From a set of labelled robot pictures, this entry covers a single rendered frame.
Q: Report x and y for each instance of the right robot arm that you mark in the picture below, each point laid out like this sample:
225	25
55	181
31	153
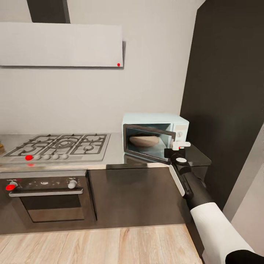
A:
222	242

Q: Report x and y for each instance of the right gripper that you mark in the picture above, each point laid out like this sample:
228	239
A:
168	152

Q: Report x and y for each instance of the oven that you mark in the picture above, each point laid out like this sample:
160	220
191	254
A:
50	199

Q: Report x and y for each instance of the microwave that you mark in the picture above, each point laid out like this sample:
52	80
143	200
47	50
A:
148	134

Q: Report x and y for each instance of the range hood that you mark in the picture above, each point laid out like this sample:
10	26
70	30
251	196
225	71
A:
51	40

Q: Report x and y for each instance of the burner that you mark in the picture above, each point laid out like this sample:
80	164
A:
68	147

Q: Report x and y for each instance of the fridge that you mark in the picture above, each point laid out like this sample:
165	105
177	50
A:
223	101

